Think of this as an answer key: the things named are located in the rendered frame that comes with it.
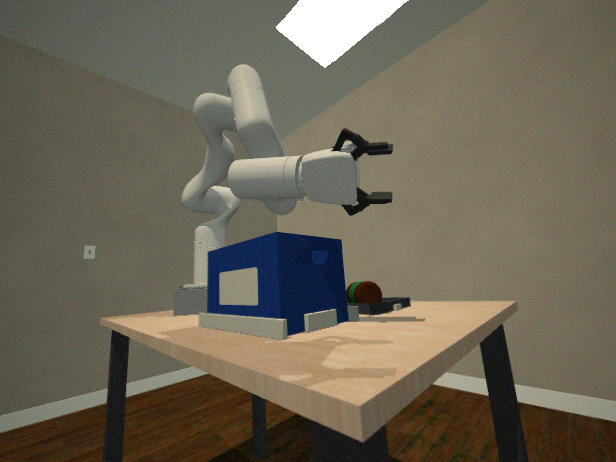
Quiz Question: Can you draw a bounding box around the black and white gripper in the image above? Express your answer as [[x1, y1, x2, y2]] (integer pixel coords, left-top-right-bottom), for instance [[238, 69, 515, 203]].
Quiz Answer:
[[299, 128, 393, 216]]

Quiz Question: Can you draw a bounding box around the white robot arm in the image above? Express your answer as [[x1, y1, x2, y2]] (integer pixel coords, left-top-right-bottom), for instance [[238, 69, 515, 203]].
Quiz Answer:
[[182, 64, 304, 287]]

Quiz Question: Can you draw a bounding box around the brown glass bottle with green label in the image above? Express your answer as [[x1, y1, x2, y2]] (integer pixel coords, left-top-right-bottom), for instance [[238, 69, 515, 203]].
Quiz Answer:
[[346, 281, 382, 304]]

